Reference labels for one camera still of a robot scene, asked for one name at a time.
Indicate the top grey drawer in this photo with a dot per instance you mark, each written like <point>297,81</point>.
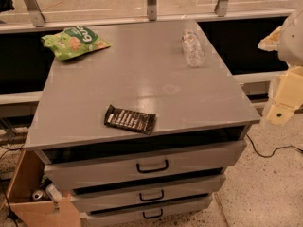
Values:
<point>146,165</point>

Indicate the grey drawer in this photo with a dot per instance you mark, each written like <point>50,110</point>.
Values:
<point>132,194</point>
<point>146,165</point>
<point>148,211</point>

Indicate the grey drawer cabinet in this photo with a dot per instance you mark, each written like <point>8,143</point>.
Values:
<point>145,71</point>

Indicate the middle grey drawer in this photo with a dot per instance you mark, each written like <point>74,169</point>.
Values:
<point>132,194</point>

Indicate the white bottle in box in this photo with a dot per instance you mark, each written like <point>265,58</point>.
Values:
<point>53,193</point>

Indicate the clear plastic water bottle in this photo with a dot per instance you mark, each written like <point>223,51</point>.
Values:
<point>194,54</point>

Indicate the green rice chip bag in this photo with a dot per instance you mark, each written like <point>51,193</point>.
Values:
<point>74,42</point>

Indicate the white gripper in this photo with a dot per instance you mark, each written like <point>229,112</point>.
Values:
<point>293,43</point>

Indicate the cardboard box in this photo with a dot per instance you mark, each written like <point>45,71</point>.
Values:
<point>25,180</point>

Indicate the metal window railing frame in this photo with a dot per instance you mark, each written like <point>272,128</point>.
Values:
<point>26,15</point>

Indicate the bottom grey drawer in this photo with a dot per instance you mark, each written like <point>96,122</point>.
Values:
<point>148,211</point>

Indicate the dark chocolate bar wrapper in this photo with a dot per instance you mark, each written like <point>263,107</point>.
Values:
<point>128,120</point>

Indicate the soda can in box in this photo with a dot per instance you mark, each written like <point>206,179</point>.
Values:
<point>39,195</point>

